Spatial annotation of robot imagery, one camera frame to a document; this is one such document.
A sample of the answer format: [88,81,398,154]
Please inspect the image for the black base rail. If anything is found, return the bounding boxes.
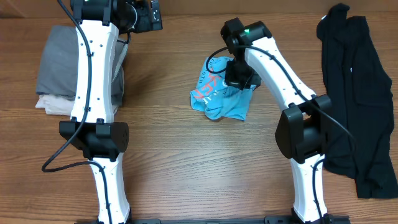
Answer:
[74,215,352,224]

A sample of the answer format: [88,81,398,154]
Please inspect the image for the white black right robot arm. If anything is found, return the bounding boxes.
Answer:
[220,18,331,223]

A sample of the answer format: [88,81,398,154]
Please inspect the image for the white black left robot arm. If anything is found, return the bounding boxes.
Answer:
[59,0,162,224]

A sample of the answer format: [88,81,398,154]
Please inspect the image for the light blue t-shirt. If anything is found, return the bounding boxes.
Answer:
[190,57,256,121]

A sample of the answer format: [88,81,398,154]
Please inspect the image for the grey folded shorts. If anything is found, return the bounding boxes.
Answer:
[36,26,128,106]

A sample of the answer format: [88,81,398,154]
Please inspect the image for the black garment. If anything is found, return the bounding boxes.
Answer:
[317,3,397,198]

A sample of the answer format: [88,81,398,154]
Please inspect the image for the beige folded garment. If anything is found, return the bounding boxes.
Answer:
[35,94,119,116]

